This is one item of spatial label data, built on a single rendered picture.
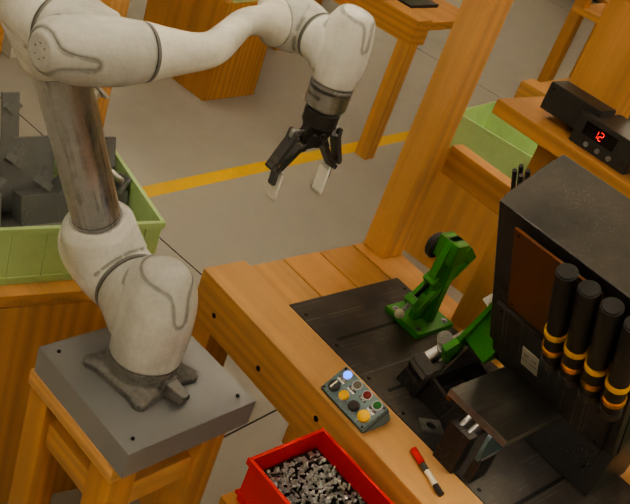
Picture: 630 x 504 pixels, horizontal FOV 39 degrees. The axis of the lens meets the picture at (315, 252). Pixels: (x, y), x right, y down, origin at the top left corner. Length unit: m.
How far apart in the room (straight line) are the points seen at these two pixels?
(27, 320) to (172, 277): 0.67
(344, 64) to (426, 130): 0.80
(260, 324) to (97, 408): 0.53
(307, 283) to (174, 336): 0.74
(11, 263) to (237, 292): 0.56
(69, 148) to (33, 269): 0.67
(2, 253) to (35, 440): 0.46
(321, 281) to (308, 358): 0.38
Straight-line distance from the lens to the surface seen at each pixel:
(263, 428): 3.27
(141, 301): 1.76
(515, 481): 2.12
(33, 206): 2.42
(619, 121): 2.18
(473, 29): 2.42
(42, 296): 2.31
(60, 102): 1.63
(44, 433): 2.06
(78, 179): 1.74
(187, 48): 1.51
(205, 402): 1.92
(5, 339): 2.37
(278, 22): 1.82
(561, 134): 2.17
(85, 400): 1.86
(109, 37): 1.41
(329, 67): 1.77
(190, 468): 2.06
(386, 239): 2.66
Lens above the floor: 2.20
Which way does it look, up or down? 31 degrees down
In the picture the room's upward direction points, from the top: 21 degrees clockwise
